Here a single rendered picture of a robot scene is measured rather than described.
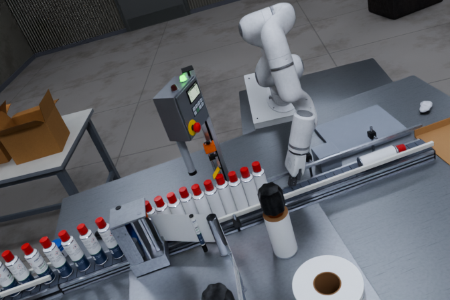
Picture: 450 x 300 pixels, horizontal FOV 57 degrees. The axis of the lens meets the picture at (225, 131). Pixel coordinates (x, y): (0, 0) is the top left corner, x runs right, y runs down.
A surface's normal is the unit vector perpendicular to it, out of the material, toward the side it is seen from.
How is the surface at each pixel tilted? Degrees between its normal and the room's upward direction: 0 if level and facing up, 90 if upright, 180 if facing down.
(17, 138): 90
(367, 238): 0
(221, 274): 0
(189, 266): 0
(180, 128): 90
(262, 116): 42
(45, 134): 90
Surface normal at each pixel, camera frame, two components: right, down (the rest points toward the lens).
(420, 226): -0.26, -0.82
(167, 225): -0.27, 0.57
